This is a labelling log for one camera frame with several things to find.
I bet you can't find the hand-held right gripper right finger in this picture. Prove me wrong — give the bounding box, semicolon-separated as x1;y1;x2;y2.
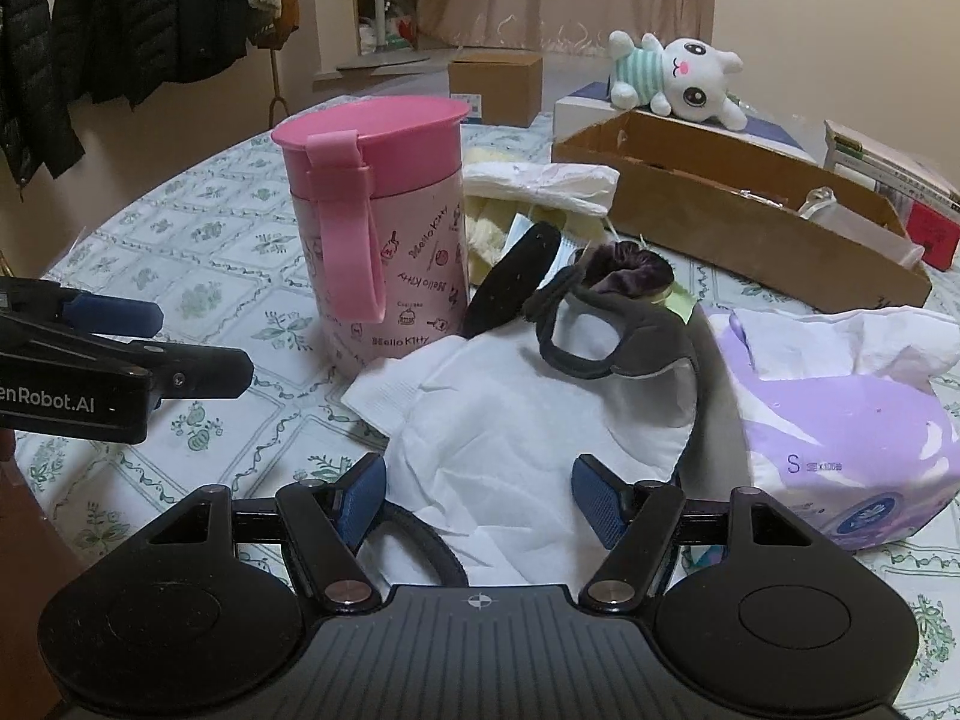
570;454;826;612

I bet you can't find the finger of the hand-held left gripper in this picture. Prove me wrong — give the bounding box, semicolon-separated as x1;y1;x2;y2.
0;277;164;340
127;340;254;413

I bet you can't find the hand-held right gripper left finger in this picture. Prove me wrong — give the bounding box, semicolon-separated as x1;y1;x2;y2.
139;452;391;612

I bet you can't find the white cloth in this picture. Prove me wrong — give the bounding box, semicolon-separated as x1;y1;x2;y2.
341;300;698;587

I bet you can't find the light green cloth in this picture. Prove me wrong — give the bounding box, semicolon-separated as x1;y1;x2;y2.
646;283;696;325

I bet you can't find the shallow cardboard box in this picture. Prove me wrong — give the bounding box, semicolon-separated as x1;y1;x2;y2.
551;109;933;314

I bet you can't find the floral tablecloth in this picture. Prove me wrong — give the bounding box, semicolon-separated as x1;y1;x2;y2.
15;116;960;720

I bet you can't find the pink printed cup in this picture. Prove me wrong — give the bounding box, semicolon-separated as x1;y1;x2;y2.
271;95;472;380

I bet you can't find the purple velvet scrunchie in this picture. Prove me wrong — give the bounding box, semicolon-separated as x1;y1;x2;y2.
574;238;676;302

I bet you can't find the black velvet oval pad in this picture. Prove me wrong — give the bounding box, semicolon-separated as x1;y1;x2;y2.
461;223;563;338

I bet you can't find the purple tissue pack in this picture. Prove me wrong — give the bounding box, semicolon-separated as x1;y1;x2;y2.
705;304;960;552

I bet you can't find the white label card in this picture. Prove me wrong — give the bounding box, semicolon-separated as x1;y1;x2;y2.
504;211;580;268

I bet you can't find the pale yellow towel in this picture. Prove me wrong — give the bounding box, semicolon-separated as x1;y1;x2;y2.
465;146;610;287

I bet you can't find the black jacket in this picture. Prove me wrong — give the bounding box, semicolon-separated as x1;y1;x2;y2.
0;0;254;182

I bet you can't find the white plastic package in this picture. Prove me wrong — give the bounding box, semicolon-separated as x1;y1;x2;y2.
463;162;622;218

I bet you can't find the white box with blue lid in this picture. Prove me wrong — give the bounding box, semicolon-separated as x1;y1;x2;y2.
555;81;818;166

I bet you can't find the small closed cardboard box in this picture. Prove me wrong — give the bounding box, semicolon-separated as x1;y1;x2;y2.
448;52;543;128

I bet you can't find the red box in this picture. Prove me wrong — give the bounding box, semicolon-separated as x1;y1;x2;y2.
906;201;960;272

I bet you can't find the stack of books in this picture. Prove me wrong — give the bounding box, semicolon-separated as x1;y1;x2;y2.
823;120;960;211

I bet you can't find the white plush bunny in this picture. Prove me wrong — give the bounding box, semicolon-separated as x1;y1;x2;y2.
606;30;749;131

